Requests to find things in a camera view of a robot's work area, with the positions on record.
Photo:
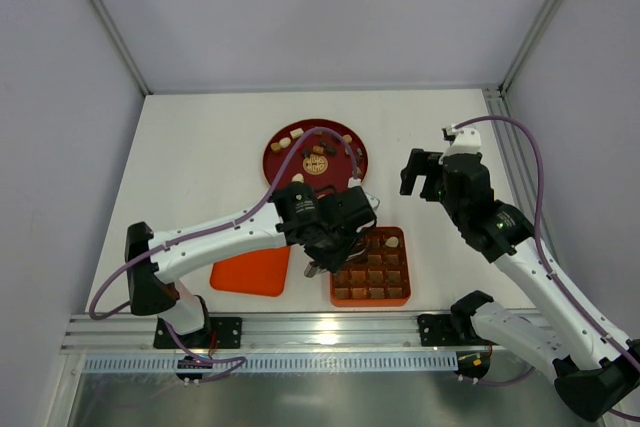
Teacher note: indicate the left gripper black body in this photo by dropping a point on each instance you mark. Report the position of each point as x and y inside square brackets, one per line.
[329, 253]

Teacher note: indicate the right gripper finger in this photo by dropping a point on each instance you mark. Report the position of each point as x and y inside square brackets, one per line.
[408, 178]
[421, 161]

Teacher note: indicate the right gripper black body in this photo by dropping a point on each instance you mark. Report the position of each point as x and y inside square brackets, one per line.
[430, 173]

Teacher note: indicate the metal tweezers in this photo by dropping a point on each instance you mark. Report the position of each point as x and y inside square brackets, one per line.
[336, 261]

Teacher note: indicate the orange box lid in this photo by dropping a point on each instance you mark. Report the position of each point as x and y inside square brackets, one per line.
[261, 273]

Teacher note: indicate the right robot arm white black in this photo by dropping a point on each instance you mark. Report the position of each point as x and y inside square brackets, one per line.
[592, 364]

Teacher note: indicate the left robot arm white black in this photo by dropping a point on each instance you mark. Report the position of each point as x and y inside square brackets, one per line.
[327, 224]

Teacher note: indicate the orange chocolate box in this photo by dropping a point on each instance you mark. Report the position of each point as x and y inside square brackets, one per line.
[378, 279]

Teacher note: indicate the white heart chocolate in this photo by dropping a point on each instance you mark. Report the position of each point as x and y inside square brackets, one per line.
[298, 177]

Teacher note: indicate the white rectangular chocolate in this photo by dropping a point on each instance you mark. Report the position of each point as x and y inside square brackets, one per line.
[296, 133]

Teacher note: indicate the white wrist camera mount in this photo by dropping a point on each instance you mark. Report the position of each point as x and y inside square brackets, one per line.
[463, 140]

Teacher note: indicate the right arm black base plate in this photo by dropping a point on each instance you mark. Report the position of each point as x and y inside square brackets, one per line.
[447, 330]

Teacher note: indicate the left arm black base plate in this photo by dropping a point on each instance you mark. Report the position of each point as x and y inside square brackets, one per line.
[221, 333]

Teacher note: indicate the aluminium front rail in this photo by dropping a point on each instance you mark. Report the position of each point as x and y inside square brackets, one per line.
[261, 331]

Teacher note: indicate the slotted cable duct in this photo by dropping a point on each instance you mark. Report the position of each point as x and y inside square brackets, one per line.
[268, 363]

